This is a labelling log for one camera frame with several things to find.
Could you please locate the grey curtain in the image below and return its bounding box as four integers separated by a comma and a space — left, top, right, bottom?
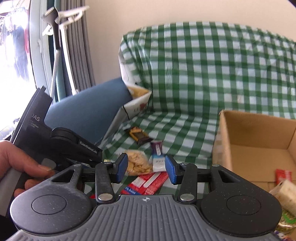
60, 1, 95, 96

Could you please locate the red spicy strip packet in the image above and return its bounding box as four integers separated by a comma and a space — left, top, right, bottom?
121, 172, 168, 195

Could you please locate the white wrapped snack in box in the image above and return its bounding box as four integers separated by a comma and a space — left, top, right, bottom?
269, 180, 296, 215

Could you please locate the black pole stand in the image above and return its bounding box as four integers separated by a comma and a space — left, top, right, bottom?
41, 5, 90, 98

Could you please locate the black chocolate wafer bar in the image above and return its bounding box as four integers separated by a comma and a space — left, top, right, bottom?
125, 126, 153, 146

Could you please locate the white printed paper box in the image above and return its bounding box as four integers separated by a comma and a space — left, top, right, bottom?
118, 36, 152, 120

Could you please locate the clear bag of biscuits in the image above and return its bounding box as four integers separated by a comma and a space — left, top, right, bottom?
125, 150, 152, 176

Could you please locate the purple white snack packet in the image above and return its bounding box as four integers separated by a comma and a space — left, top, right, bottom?
150, 140, 166, 172

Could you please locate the red square logo packet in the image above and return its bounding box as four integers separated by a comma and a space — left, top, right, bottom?
275, 169, 292, 185

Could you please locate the green snack packet in box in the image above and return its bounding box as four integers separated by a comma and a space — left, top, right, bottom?
276, 208, 296, 235

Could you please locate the person's left hand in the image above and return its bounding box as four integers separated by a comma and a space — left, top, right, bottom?
1, 141, 55, 197

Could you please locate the green white checkered cloth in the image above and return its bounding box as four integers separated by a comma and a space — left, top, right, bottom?
101, 22, 295, 168

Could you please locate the brown cardboard box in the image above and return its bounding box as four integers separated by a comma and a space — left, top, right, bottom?
212, 110, 295, 191

